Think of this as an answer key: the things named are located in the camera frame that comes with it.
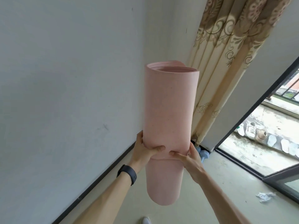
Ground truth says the person's left hand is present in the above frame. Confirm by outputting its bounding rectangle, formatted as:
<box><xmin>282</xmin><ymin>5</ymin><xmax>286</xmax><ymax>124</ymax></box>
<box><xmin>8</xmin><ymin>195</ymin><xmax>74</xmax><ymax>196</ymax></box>
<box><xmin>130</xmin><ymin>130</ymin><xmax>166</xmax><ymax>172</ymax></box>

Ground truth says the person's right hand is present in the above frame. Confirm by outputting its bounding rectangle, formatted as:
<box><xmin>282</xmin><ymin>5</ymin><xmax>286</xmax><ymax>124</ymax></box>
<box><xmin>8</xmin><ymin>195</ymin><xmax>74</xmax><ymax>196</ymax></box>
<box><xmin>169</xmin><ymin>141</ymin><xmax>206</xmax><ymax>184</ymax></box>

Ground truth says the pink yoga mat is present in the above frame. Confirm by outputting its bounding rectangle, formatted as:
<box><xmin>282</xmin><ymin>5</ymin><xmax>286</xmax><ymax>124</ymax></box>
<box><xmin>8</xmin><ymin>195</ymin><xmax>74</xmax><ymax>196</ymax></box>
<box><xmin>143</xmin><ymin>61</ymin><xmax>200</xmax><ymax>206</ymax></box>

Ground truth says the person's left forearm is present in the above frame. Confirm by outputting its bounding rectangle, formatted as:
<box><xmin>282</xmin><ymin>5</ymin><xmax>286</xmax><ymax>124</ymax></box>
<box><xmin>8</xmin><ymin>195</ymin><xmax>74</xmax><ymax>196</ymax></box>
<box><xmin>63</xmin><ymin>164</ymin><xmax>142</xmax><ymax>224</ymax></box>

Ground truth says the person's right forearm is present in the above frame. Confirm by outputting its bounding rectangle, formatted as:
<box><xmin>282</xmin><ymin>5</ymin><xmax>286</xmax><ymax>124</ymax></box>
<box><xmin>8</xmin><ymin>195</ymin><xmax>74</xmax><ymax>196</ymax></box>
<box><xmin>195</xmin><ymin>171</ymin><xmax>253</xmax><ymax>224</ymax></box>

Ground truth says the light blue dumbbell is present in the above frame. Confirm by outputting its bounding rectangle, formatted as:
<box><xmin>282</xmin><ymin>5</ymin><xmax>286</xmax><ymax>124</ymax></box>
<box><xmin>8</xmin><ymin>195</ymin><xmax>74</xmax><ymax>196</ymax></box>
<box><xmin>191</xmin><ymin>140</ymin><xmax>211</xmax><ymax>163</ymax></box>

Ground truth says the black fitness wristband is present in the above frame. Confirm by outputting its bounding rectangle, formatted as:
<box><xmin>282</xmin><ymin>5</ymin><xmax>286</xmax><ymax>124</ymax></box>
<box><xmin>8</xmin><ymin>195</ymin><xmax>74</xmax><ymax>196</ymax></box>
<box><xmin>116</xmin><ymin>165</ymin><xmax>137</xmax><ymax>186</ymax></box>

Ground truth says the row of white shoes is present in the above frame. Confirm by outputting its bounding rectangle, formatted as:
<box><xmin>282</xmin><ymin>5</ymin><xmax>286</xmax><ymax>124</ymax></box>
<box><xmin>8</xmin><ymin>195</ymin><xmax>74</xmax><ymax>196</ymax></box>
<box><xmin>237</xmin><ymin>121</ymin><xmax>299</xmax><ymax>158</ymax></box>

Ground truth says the crumpled white paper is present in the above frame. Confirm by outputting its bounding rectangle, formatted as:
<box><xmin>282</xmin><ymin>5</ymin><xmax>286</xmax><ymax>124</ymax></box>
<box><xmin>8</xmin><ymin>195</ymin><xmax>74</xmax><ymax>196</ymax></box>
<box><xmin>256</xmin><ymin>192</ymin><xmax>276</xmax><ymax>203</ymax></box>

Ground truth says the beige floral patterned curtain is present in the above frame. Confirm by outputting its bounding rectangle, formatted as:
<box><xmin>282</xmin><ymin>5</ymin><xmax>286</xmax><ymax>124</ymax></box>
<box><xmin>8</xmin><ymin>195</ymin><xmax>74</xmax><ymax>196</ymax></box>
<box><xmin>187</xmin><ymin>0</ymin><xmax>290</xmax><ymax>147</ymax></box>

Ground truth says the black balcony railing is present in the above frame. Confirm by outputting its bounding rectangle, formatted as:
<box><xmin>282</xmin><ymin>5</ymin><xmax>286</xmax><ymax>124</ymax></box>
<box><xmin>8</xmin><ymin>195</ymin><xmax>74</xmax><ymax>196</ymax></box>
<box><xmin>276</xmin><ymin>77</ymin><xmax>299</xmax><ymax>102</ymax></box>

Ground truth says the dark sliding door frame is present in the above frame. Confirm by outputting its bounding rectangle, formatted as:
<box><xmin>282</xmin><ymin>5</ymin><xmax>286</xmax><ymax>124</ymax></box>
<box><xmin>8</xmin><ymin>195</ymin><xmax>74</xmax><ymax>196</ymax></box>
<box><xmin>214</xmin><ymin>57</ymin><xmax>299</xmax><ymax>198</ymax></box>

